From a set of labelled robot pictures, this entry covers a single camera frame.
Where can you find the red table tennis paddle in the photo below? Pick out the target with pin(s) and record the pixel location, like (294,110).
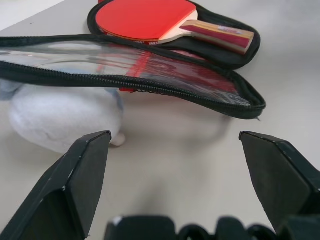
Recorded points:
(150,18)

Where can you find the white plush toy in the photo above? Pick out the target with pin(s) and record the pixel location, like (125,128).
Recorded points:
(62,117)

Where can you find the black zippered paddle case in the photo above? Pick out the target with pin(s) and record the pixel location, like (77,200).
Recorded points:
(175,72)

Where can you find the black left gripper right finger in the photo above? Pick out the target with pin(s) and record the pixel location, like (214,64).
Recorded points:
(280,175)

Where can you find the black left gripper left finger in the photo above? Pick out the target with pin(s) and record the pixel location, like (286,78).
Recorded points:
(75,180)

